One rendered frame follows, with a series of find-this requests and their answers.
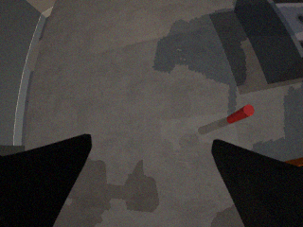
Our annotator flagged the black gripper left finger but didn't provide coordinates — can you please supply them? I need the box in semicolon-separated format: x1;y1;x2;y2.
0;133;92;227

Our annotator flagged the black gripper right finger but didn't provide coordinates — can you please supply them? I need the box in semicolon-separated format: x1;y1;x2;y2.
211;139;303;227

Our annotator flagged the dark red peg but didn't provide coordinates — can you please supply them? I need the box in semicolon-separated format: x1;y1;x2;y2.
226;105;255;124

